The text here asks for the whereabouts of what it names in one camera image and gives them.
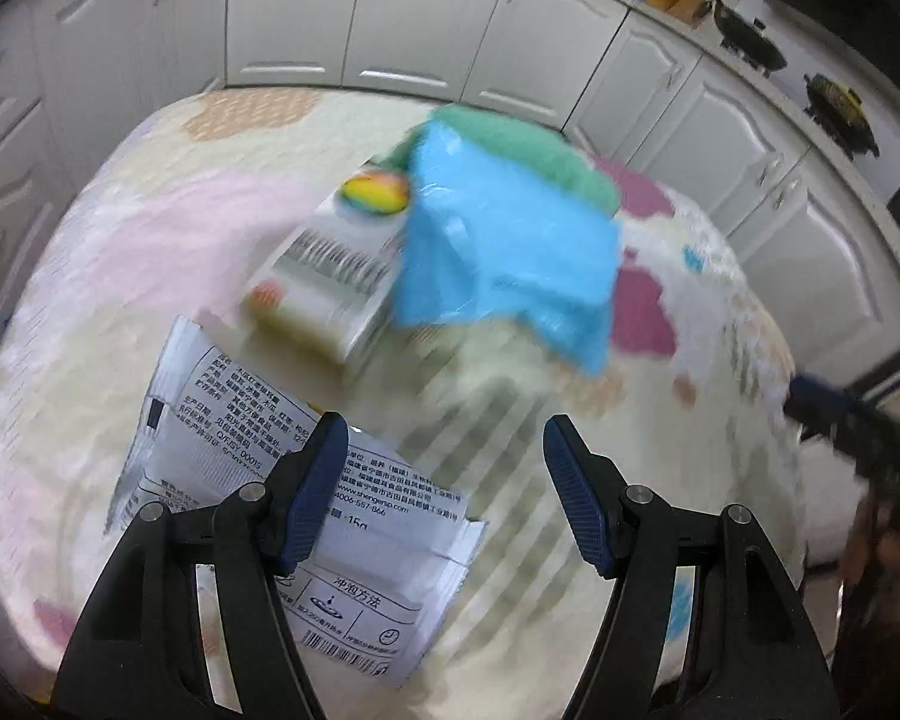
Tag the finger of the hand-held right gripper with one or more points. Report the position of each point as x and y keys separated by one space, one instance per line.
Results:
x=825 y=399
x=881 y=371

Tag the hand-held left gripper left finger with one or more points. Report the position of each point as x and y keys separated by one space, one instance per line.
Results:
x=311 y=495

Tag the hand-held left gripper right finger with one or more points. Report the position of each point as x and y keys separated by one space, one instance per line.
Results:
x=577 y=499

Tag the white printed packet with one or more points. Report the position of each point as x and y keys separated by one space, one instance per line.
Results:
x=217 y=405

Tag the white cardboard box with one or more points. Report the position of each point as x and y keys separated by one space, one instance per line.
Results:
x=322 y=277

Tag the blue plastic packet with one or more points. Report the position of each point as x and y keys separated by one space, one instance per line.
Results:
x=495 y=247

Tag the green cloth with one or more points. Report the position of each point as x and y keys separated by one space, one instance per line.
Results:
x=529 y=142

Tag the person's right hand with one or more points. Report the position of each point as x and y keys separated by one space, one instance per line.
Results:
x=866 y=547

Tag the black frying pan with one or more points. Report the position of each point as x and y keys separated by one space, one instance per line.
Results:
x=750 y=37

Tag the white kitchen cabinets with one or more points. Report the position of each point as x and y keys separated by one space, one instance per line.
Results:
x=420 y=15

